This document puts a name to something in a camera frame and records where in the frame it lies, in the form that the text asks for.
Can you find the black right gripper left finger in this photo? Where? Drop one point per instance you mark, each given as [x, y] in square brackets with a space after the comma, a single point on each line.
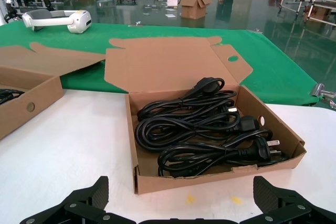
[78, 208]

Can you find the open cardboard shipping carton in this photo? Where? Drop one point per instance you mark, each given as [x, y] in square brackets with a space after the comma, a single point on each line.
[193, 7]

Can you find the white VR headset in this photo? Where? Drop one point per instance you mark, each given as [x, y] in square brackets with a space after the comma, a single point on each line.
[78, 22]

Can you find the metal table clamp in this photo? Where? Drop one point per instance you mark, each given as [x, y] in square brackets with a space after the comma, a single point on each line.
[319, 90]

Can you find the brown cardboard box intact edge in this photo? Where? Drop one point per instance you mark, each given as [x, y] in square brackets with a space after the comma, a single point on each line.
[168, 61]

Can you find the green table cloth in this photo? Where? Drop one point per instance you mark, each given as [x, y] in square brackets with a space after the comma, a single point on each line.
[262, 58]

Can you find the cardboard box with torn edge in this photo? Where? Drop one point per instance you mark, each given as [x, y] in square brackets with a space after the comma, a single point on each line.
[39, 98]

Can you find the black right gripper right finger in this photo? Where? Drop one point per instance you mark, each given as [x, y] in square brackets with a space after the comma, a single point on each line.
[278, 205]

